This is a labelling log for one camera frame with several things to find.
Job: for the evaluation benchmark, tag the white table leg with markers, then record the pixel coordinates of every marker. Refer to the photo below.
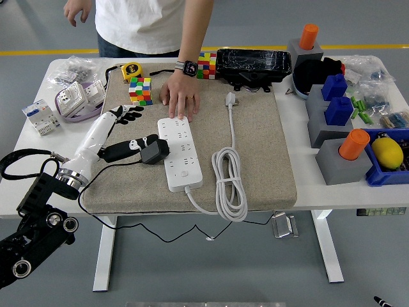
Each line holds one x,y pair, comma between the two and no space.
104,256
329,249

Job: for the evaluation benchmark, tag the clear bag of blue parts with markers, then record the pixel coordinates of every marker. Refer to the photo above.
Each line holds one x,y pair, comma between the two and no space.
377,99

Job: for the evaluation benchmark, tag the person's right hand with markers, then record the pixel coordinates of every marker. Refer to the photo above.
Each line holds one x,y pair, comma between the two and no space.
78,9

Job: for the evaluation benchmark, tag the person's left forearm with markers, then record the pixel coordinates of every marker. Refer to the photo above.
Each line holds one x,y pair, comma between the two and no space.
193,35

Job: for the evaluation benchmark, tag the small black object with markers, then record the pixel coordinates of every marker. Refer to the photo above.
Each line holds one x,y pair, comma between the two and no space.
381,135

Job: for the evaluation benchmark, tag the clear bag of small parts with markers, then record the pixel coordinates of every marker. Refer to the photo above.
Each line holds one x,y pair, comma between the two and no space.
364,65

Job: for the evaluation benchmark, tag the white circuit breaker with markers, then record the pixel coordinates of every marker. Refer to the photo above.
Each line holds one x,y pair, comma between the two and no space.
40,116

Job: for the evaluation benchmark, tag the person's torso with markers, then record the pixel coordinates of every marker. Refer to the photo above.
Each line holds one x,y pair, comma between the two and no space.
140,25

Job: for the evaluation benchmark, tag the clear bag of resistors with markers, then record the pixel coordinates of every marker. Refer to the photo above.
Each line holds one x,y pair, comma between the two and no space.
396,120

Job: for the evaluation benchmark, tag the black box in clear wrap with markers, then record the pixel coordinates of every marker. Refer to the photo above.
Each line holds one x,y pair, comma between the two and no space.
252,62

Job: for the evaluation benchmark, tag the yellow lemon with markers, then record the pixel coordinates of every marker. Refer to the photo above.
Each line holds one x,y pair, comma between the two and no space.
387,153

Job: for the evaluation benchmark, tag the blue storage bin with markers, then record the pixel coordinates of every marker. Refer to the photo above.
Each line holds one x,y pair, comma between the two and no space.
380,179

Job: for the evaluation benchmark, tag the grey-brown mat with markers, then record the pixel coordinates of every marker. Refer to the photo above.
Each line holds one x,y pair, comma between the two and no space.
262,153

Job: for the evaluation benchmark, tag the yellow tape measure black print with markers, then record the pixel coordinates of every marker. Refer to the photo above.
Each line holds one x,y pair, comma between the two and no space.
131,70

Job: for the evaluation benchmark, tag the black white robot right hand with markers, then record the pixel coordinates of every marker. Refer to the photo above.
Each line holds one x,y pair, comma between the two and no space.
383,303

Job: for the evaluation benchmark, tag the tall colourful puzzle cube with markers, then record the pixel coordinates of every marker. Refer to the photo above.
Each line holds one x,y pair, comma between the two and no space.
207,65

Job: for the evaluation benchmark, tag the grey plastic block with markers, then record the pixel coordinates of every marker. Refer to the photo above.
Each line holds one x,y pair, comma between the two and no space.
295,49
322,132
338,169
314,97

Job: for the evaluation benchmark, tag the white wall socket panel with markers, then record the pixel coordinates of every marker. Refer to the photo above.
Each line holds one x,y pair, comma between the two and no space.
94,91
70,97

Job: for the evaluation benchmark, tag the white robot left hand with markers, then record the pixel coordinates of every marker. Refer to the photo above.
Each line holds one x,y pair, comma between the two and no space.
92,140

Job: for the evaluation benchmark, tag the silver metal bracket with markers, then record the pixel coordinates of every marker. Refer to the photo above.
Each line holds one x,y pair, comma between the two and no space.
284,225

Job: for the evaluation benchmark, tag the clear bag of screws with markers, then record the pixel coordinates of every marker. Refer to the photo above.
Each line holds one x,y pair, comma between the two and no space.
75,70

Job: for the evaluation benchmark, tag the black wrist watch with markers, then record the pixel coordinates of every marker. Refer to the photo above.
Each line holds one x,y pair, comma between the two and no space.
188,68

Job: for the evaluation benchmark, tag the small metal hook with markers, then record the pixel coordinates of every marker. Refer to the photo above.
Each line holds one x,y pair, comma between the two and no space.
289,92

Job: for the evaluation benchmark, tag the pale blue round base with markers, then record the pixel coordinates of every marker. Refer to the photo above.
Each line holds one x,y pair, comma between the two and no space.
300,91

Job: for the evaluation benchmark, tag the small green cylinder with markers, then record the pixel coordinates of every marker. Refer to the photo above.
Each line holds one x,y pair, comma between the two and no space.
355,114
362,115
368,119
360,105
353,101

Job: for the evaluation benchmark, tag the black fabric bundle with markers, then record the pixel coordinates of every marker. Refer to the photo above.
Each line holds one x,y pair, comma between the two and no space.
314,72

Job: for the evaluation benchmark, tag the table control panel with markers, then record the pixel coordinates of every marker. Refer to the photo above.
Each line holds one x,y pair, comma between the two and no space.
380,211

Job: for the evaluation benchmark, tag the orange cylinder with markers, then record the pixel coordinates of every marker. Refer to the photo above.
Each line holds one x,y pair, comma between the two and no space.
354,144
308,35

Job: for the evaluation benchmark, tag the person's left hand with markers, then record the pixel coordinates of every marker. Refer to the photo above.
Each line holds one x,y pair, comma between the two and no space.
180,96

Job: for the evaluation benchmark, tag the blue plastic block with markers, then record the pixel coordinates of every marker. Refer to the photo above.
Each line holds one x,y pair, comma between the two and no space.
338,111
334,87

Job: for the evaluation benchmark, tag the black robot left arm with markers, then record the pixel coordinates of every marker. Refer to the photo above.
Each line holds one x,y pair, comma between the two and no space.
35,195

